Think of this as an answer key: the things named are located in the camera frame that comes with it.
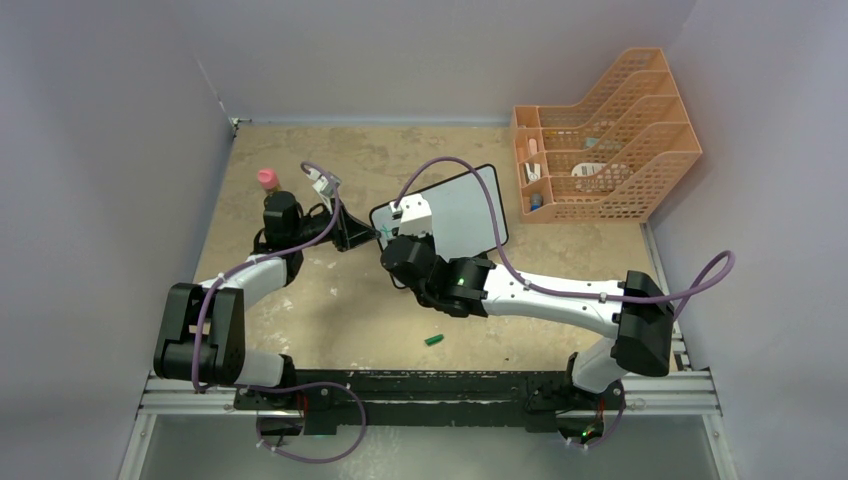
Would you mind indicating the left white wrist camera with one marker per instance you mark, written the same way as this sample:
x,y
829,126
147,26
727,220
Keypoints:
x,y
324,186

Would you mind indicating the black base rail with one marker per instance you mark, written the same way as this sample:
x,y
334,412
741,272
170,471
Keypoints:
x,y
537,401

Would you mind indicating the blue capped small bottle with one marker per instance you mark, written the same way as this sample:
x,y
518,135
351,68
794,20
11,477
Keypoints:
x,y
536,201

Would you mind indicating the white stapler in organizer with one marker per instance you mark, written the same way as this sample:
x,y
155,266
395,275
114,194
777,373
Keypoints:
x,y
532,172

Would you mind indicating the orange plastic file organizer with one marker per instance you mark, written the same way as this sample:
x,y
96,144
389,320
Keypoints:
x,y
633,115

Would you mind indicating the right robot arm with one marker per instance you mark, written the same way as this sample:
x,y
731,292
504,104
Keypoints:
x,y
634,326

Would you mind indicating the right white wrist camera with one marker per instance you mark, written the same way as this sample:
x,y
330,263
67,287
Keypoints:
x,y
413,215

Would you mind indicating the pink capped spice bottle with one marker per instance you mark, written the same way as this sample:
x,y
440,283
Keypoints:
x,y
269,182

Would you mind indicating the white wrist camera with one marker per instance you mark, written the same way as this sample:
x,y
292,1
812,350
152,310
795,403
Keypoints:
x,y
324,186
413,215

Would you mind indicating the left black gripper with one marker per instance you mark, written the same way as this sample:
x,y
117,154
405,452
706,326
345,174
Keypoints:
x,y
350,232

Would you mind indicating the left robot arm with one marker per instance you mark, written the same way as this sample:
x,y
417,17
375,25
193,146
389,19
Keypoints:
x,y
202,336

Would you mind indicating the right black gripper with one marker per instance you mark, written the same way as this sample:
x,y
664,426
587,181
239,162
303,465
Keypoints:
x,y
425,240

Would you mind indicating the green marker cap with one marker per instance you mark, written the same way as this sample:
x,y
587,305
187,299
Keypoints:
x,y
434,340

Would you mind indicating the aluminium frame rail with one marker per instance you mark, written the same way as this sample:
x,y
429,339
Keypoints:
x,y
686,393

